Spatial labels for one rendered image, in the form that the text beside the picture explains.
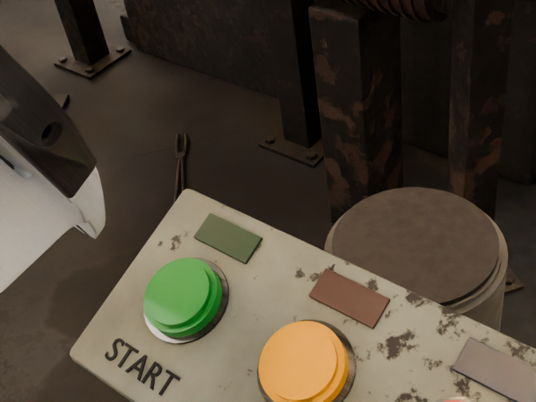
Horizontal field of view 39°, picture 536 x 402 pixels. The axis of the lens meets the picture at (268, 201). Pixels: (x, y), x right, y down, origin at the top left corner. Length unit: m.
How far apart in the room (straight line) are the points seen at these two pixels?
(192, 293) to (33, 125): 0.17
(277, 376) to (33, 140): 0.17
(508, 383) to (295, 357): 0.09
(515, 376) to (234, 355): 0.13
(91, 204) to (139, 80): 1.45
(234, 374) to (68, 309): 0.91
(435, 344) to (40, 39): 1.74
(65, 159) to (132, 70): 1.52
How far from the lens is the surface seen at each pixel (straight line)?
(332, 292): 0.36
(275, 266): 0.38
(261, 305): 0.37
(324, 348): 0.34
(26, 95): 0.22
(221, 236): 0.39
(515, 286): 1.17
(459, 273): 0.49
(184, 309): 0.37
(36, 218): 0.27
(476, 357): 0.34
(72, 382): 1.16
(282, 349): 0.35
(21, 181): 0.26
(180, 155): 1.46
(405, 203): 0.54
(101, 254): 1.32
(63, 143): 0.24
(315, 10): 1.02
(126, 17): 1.84
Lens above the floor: 0.89
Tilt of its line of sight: 42 degrees down
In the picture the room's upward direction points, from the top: 10 degrees counter-clockwise
